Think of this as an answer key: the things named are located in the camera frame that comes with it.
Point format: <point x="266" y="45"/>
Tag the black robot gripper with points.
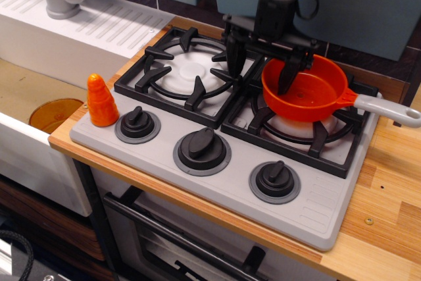
<point x="271" y="33"/>

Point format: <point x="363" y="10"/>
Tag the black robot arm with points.
<point x="270" y="32"/>

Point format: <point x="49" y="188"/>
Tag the black left burner grate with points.
<point x="186" y="74"/>

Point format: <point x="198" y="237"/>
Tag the black burner grate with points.
<point x="186" y="74"/>
<point x="336" y="145"/>

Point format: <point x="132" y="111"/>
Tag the black right burner grate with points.
<point x="336" y="145"/>

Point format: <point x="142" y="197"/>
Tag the black middle stove knob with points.
<point x="202" y="153"/>

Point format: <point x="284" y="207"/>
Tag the black stove knob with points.
<point x="202" y="153"/>
<point x="137" y="126"/>
<point x="274" y="183"/>

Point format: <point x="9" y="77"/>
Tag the grey toy stove top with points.
<point x="185" y="120"/>

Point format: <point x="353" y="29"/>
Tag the black right stove knob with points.
<point x="274" y="183"/>

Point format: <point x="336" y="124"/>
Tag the black left stove knob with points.
<point x="137" y="126"/>

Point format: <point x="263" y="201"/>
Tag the orange toy carrot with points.
<point x="101" y="105"/>

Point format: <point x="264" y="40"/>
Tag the white toy sink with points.
<point x="43" y="59"/>

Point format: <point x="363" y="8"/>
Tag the amber sink drain plug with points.
<point x="50" y="115"/>

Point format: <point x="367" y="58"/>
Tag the orange pan with grey handle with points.
<point x="316" y="93"/>

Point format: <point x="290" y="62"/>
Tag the oven door with black handle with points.
<point x="166" y="242"/>

